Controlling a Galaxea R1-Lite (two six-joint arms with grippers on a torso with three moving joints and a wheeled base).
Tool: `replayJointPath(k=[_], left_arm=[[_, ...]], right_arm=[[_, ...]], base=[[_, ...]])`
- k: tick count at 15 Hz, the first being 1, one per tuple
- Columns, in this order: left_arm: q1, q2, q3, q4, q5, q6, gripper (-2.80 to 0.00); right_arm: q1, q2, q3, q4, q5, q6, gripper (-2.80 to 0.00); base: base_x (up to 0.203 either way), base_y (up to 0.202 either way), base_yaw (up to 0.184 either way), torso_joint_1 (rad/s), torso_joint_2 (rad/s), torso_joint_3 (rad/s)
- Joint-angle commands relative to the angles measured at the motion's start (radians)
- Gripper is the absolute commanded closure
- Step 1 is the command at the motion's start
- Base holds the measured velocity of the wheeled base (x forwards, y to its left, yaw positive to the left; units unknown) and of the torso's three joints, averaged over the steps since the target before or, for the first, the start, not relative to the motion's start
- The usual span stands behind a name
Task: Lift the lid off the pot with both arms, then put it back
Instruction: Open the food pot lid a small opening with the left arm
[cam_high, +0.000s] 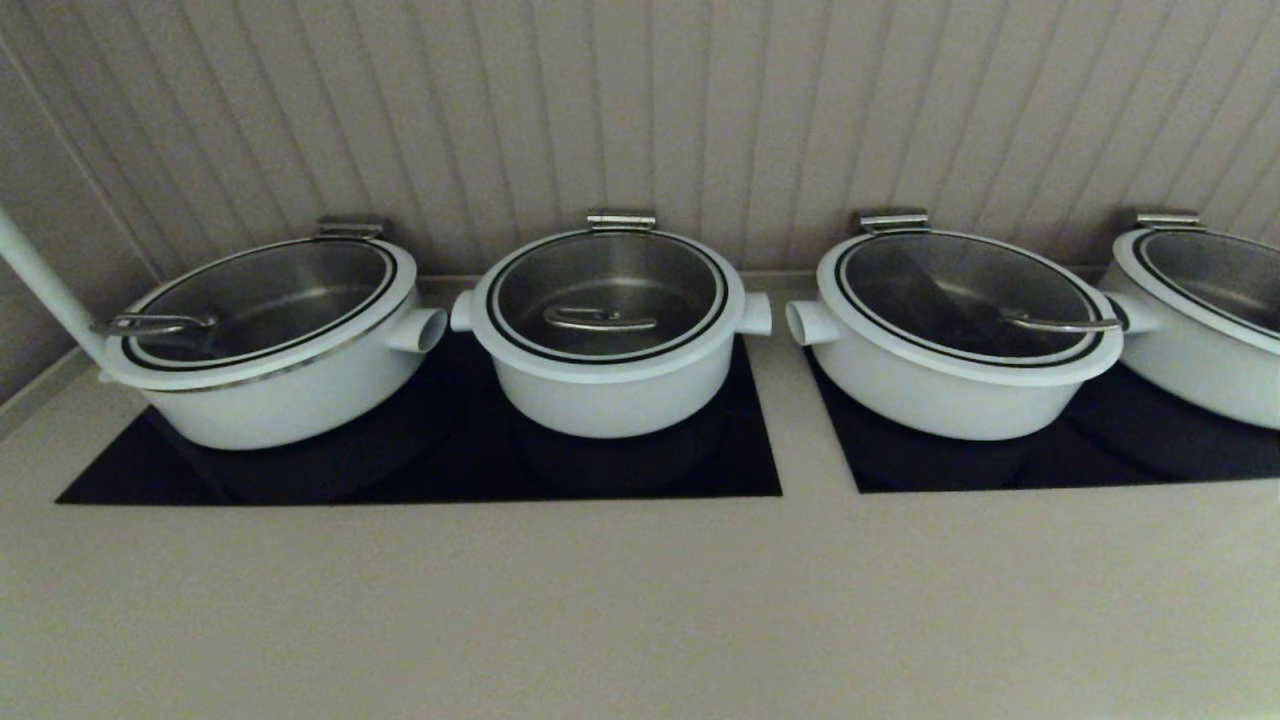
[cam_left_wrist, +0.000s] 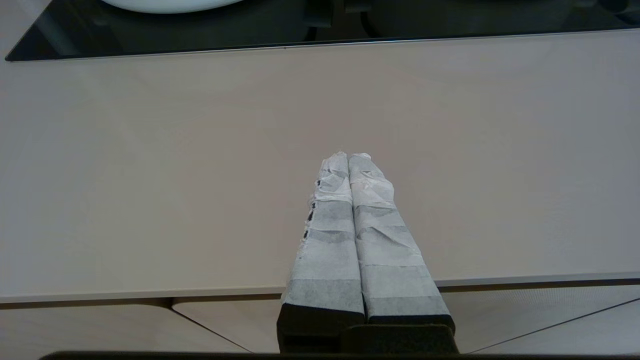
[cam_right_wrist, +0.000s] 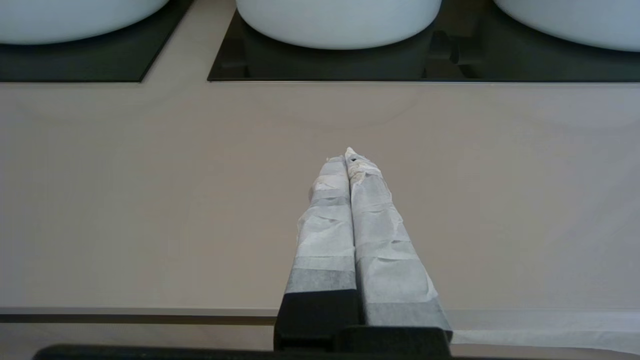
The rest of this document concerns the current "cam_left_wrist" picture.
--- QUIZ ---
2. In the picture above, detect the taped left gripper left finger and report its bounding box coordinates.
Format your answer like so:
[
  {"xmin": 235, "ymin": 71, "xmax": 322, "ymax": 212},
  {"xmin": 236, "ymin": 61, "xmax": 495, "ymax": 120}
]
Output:
[{"xmin": 277, "ymin": 152, "xmax": 366, "ymax": 351}]

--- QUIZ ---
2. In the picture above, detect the white pot with tube handle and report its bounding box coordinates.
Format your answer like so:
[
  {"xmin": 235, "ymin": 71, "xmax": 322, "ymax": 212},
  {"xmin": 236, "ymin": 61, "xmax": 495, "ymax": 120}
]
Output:
[{"xmin": 100, "ymin": 0, "xmax": 246, "ymax": 14}]

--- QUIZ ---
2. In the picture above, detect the black left induction plate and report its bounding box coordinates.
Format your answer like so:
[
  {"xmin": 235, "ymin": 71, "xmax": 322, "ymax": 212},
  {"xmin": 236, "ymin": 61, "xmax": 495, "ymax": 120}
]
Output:
[{"xmin": 5, "ymin": 0, "xmax": 640, "ymax": 62}]

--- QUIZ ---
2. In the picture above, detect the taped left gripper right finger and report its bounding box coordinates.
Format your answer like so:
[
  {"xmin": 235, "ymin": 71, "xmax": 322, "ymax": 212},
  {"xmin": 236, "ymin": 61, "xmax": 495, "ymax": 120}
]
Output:
[{"xmin": 348, "ymin": 153, "xmax": 456, "ymax": 333}]

